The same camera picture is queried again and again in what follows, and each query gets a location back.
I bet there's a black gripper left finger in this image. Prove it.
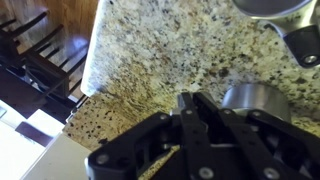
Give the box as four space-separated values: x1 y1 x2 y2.
86 92 215 180

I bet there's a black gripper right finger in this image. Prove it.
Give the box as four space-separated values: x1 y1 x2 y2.
194 92 320 180

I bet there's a medium steel measuring cup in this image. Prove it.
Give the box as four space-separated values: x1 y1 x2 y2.
220 83 294 124

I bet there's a large steel measuring cup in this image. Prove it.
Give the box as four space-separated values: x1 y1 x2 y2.
232 0 320 69

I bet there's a dark wooden chair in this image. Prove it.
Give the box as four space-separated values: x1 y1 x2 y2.
0 11 90 125

